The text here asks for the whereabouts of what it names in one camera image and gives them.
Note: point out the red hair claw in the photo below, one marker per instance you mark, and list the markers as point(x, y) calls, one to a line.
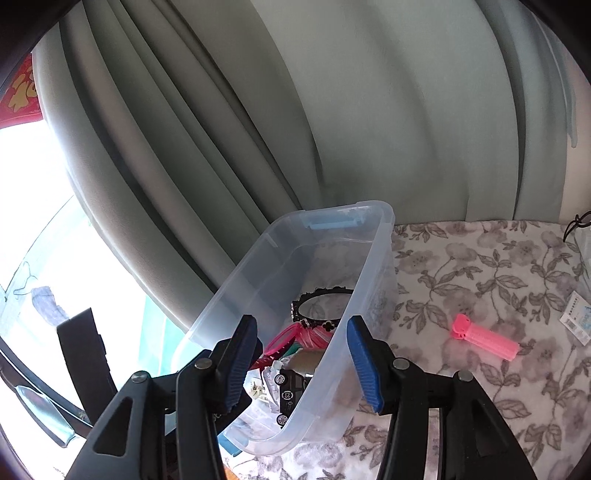
point(281, 344)

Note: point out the white plug adapter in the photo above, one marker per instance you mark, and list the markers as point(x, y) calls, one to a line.
point(261, 385)

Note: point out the clear plastic container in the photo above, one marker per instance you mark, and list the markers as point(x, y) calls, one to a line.
point(369, 286)

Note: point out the pink hair roller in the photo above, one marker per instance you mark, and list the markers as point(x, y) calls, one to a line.
point(489, 341)

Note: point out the red window decoration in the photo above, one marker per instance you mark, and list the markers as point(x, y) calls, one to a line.
point(21, 97)

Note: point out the black clover headband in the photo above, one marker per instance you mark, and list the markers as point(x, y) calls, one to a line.
point(305, 323)

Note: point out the small white box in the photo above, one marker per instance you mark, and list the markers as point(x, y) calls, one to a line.
point(577, 318)

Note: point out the black toy car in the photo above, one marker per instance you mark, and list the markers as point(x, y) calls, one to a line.
point(291, 392)

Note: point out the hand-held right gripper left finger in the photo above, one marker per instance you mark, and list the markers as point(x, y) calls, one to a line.
point(240, 364)

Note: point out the green curtain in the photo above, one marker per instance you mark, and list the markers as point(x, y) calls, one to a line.
point(323, 115)

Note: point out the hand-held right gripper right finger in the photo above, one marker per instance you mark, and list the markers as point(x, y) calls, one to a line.
point(367, 364)

